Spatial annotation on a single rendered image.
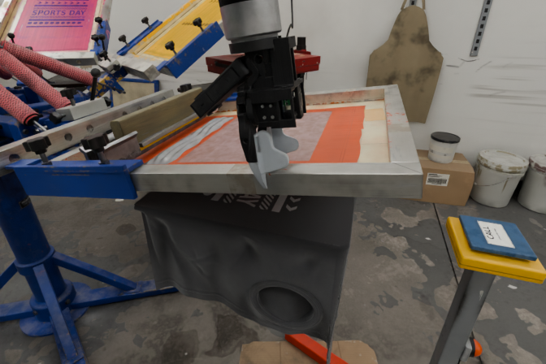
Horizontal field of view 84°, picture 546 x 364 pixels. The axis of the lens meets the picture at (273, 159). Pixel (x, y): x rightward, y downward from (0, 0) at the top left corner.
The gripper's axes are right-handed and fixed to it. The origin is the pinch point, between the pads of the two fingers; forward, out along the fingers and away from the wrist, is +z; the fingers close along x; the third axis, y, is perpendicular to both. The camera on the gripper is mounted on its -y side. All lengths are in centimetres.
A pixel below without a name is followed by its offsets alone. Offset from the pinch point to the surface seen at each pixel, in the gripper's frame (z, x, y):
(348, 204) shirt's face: 18.1, 20.0, 10.5
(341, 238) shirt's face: 18.1, 7.7, 10.3
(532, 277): 24.4, 8.7, 41.8
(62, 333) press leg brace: 81, 12, -109
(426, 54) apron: 12, 223, 52
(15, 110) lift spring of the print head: -11, 19, -83
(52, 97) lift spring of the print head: -12, 32, -84
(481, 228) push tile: 20.2, 16.1, 35.8
